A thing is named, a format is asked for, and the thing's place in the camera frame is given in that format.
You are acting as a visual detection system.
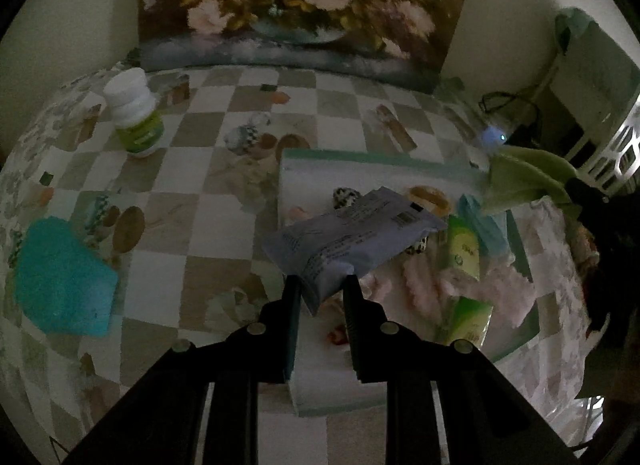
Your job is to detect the green tissue pack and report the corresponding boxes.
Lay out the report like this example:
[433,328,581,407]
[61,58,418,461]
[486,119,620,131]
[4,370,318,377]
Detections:
[437,214,494,348]

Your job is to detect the pink fluffy cloth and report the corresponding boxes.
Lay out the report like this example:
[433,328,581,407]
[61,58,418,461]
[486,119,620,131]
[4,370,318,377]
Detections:
[359,253,536,329]

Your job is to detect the teal sponge cloth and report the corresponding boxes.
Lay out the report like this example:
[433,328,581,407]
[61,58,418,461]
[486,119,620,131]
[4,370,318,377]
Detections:
[15,217,118,337]

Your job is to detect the purple wet wipes pack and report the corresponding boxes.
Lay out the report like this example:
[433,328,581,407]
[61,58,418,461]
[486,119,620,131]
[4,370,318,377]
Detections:
[262,186,446,315]

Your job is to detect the light green cloth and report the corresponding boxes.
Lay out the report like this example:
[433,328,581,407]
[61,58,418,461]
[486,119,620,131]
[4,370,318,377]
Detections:
[483,145,577,214]

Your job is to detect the leopard print scrunchie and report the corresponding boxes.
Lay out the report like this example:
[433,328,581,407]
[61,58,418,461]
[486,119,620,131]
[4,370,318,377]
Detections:
[332,188,361,209]

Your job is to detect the checkered patterned tablecloth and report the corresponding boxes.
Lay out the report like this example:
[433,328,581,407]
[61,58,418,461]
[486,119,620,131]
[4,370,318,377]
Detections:
[0,62,609,465]

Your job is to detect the white teal-rimmed tray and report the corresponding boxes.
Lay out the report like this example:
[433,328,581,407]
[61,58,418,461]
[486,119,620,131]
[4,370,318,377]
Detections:
[278,148,540,417]

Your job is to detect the white power strip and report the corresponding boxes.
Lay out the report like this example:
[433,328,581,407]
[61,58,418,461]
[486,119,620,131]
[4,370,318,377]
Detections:
[478,125,509,153]

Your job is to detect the white green pill bottle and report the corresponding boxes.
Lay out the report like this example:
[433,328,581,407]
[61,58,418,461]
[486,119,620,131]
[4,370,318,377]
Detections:
[103,67,165,157]

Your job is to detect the white plastic basket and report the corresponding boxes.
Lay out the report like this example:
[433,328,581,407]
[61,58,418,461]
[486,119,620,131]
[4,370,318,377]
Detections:
[550,8,639,195]

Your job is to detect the floral oil painting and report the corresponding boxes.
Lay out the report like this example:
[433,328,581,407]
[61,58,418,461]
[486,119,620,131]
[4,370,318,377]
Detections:
[138,0,464,91]

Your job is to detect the black cable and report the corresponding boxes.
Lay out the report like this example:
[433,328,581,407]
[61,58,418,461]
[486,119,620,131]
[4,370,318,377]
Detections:
[476,89,539,118]

